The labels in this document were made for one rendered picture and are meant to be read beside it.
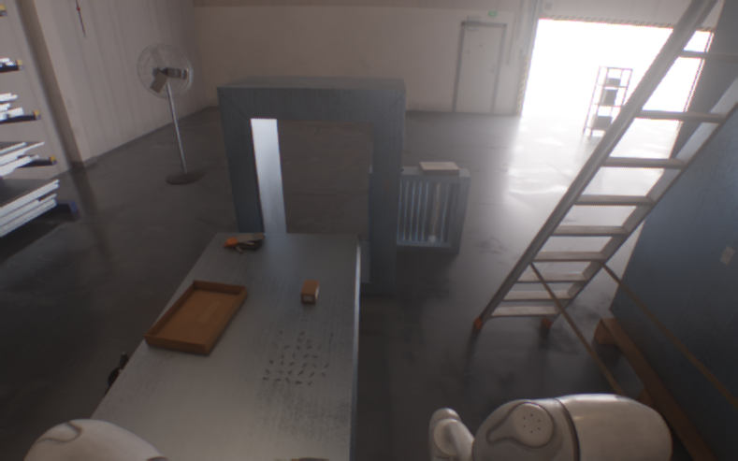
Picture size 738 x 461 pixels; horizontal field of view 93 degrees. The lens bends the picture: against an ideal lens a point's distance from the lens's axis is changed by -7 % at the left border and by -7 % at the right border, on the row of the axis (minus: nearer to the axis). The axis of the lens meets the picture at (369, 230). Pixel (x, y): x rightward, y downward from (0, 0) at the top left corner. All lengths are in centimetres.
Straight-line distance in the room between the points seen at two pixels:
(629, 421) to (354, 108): 212
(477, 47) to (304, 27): 428
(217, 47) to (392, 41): 445
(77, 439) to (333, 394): 105
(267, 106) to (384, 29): 783
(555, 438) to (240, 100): 239
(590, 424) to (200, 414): 129
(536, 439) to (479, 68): 1006
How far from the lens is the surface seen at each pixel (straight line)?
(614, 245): 232
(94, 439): 68
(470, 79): 1045
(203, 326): 196
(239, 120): 264
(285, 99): 252
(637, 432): 79
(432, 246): 363
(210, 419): 160
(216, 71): 1119
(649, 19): 1191
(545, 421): 68
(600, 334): 313
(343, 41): 1026
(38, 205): 532
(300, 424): 151
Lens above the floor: 190
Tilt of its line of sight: 29 degrees down
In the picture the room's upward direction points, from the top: 1 degrees clockwise
